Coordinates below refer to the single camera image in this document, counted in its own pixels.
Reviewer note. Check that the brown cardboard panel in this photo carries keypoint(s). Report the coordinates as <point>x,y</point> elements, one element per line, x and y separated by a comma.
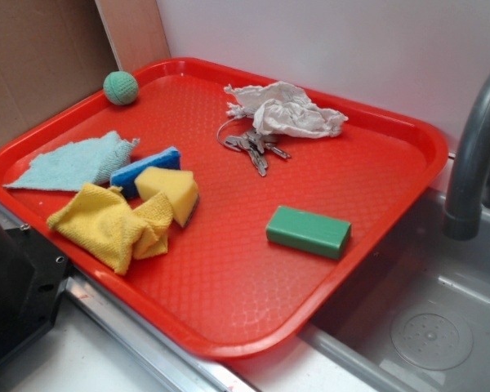
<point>55,53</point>

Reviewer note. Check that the green textured ball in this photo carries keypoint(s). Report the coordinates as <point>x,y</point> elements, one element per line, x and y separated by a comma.
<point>120,88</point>

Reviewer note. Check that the light blue cloth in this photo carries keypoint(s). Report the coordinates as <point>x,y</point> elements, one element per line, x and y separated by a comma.
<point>75,164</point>

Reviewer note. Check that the green rectangular block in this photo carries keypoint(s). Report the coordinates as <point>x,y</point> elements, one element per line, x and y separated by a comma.
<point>309,232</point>

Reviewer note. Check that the bunch of silver keys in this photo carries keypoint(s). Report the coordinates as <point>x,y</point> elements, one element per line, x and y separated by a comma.
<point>254,144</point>

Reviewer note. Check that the yellow sponge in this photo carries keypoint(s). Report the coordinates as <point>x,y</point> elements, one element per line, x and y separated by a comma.
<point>179,186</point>

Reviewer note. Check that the grey sink faucet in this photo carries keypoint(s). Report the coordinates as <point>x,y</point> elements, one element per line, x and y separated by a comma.
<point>469,184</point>

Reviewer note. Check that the red plastic tray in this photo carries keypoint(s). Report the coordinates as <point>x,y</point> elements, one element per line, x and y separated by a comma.
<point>223,290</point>

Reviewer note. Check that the yellow microfiber cloth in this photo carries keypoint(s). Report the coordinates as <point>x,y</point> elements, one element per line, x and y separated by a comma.
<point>101,221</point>

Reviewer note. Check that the grey sink basin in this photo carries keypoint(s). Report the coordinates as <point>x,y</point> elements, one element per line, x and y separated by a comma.
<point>415,314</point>

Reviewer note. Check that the crumpled white paper towel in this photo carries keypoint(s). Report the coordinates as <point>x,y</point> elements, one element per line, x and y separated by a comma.
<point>284,109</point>

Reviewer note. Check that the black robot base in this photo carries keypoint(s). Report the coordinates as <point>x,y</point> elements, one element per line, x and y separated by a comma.
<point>33,274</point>

